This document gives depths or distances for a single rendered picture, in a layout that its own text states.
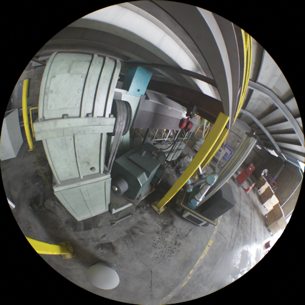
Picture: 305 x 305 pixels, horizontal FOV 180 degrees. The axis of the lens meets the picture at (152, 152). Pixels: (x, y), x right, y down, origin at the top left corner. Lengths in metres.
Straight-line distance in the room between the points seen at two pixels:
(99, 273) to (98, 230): 0.67
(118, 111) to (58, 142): 0.42
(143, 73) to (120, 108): 0.75
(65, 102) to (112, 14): 0.53
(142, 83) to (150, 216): 1.94
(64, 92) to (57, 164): 0.44
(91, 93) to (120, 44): 0.55
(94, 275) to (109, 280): 0.14
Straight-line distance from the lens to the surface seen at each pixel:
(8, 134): 3.13
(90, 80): 0.58
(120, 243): 1.52
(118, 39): 0.98
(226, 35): 0.48
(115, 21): 0.67
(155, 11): 0.71
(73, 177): 0.85
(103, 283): 1.24
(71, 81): 0.57
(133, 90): 1.26
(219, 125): 0.99
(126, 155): 1.12
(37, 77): 6.37
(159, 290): 1.82
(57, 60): 0.64
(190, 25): 0.23
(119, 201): 1.36
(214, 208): 1.75
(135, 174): 0.94
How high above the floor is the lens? 1.52
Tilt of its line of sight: 30 degrees down
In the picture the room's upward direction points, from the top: 24 degrees clockwise
